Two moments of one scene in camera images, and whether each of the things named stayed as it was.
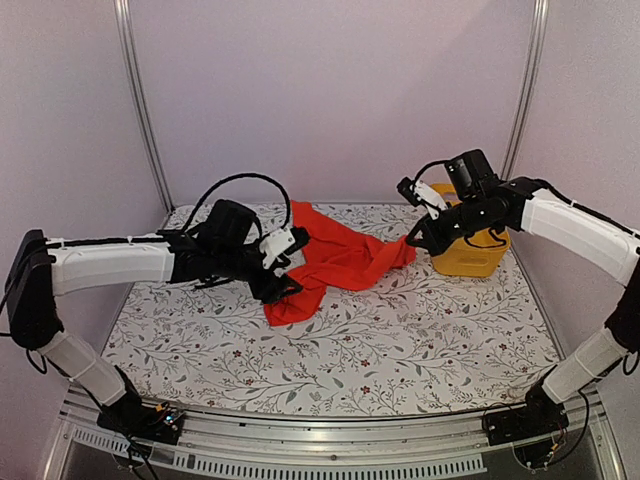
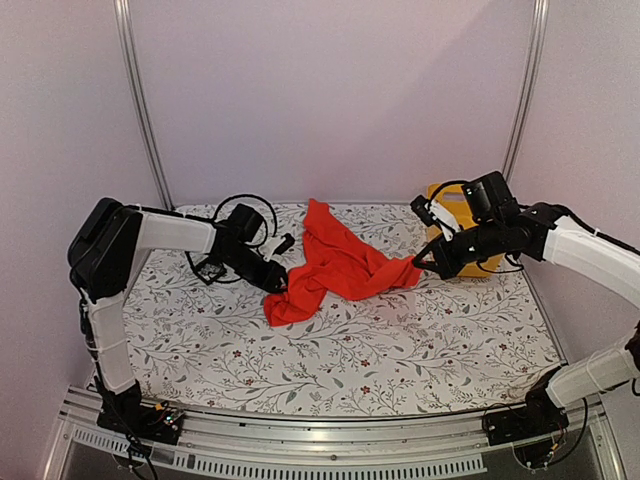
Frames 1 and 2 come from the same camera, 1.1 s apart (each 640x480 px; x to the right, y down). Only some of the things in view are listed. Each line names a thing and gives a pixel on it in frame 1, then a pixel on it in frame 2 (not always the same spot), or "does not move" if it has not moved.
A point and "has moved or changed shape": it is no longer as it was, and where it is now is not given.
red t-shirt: (335, 259) has moved or changed shape
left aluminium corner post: (156, 139) does not move
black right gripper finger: (427, 241) → (427, 265)
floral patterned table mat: (404, 342) does not move
